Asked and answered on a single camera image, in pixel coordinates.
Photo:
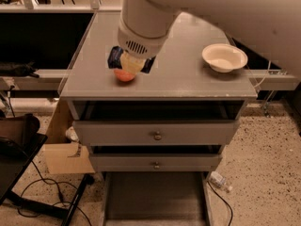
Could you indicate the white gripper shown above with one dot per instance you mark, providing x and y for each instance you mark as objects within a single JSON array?
[{"x": 141, "y": 42}]

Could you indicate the dark blue rxbar wrapper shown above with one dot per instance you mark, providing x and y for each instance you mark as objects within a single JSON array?
[{"x": 114, "y": 60}]

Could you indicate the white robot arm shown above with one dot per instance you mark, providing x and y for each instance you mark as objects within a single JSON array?
[{"x": 271, "y": 28}]

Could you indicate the grey top drawer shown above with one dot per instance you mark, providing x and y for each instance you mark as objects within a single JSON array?
[{"x": 129, "y": 133}]

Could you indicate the grey drawer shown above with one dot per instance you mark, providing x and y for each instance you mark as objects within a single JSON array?
[
  {"x": 156, "y": 199},
  {"x": 155, "y": 162},
  {"x": 129, "y": 133}
]

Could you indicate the grey drawer cabinet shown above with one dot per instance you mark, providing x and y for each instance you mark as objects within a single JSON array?
[{"x": 181, "y": 87}]

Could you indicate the grey middle drawer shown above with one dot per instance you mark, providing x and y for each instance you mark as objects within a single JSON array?
[{"x": 155, "y": 162}]

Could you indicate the grey bottom drawer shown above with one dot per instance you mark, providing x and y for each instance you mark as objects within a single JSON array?
[{"x": 156, "y": 199}]

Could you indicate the red apple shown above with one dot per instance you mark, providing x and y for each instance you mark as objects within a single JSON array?
[{"x": 123, "y": 76}]

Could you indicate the white paper bowl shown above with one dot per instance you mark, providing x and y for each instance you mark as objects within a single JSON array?
[{"x": 224, "y": 58}]

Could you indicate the cardboard box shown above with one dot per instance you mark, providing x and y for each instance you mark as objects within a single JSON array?
[{"x": 63, "y": 155}]

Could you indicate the brown bag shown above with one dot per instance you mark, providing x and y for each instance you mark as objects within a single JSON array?
[{"x": 16, "y": 134}]

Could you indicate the clear plastic bottle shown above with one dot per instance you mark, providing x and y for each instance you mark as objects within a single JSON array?
[{"x": 220, "y": 181}]

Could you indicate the metal frame rail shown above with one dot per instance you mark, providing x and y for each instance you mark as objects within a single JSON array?
[{"x": 62, "y": 7}]

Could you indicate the black cloth on rail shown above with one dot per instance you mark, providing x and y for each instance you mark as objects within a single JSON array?
[{"x": 18, "y": 69}]

